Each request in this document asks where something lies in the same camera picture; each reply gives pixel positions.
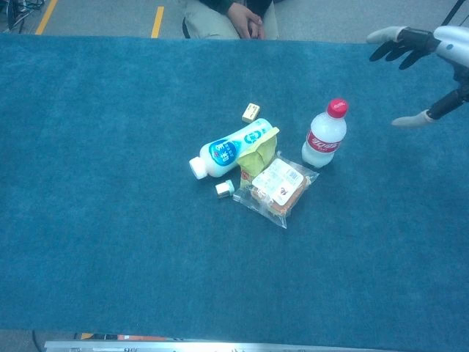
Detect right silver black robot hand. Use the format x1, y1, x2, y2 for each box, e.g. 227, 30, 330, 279
366, 24, 469, 128

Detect clear soda bottle red cap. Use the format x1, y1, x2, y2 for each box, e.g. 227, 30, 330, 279
301, 98, 350, 169

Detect yellow-green snack bag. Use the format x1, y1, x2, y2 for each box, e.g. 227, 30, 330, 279
236, 126, 281, 191

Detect clear packaged bread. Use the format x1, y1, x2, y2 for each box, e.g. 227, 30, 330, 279
232, 150, 320, 230

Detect white milk bottle blue label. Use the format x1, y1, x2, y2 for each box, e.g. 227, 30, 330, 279
188, 117, 274, 180

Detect small white green cube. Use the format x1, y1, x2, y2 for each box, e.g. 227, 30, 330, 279
215, 179, 235, 199

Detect black tripod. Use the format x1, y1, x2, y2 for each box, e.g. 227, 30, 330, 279
441, 0, 468, 26

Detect small yellow eraser box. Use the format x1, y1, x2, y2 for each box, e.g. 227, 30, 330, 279
241, 103, 262, 124

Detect seated person beige trousers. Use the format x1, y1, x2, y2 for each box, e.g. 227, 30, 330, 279
182, 0, 280, 40

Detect blue table cloth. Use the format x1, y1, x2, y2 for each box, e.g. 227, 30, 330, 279
0, 33, 469, 348

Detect aluminium rail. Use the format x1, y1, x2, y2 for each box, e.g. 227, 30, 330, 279
43, 340, 400, 352

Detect tangled cables and frame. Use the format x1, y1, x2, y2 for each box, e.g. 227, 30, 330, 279
0, 0, 45, 32

